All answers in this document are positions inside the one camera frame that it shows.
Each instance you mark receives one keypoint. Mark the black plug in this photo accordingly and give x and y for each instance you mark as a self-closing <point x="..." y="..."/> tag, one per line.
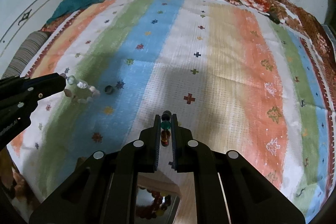
<point x="273" y="17"/>

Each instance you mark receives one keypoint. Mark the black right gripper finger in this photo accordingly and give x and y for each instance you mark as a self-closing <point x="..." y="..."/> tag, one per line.
<point x="228" y="189"/>
<point x="103" y="189"/>

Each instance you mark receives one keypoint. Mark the grey striped pillow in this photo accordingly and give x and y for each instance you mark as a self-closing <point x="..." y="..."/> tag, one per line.
<point x="25" y="53"/>

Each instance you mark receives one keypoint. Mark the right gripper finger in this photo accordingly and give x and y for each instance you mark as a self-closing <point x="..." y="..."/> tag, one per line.
<point x="15" y="82"/>
<point x="35" y="94"/>

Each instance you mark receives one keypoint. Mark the person's hand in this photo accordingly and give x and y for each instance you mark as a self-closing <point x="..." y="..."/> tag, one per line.
<point x="12" y="181"/>

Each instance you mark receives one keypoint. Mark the striped colourful bed cloth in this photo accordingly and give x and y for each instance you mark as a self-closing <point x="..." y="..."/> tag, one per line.
<point x="214" y="66"/>

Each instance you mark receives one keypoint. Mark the white jewelry box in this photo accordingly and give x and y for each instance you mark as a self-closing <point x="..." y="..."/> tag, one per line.
<point x="158" y="199"/>

